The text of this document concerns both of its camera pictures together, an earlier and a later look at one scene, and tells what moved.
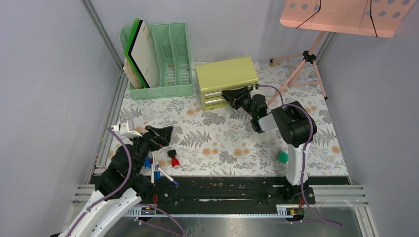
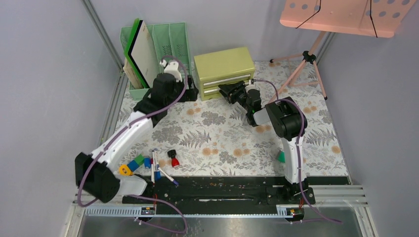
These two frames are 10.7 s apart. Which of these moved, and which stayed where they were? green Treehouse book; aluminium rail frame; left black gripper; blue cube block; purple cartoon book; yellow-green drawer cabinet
Moved: yellow-green drawer cabinet; left black gripper
Stayed: green Treehouse book; purple cartoon book; blue cube block; aluminium rail frame
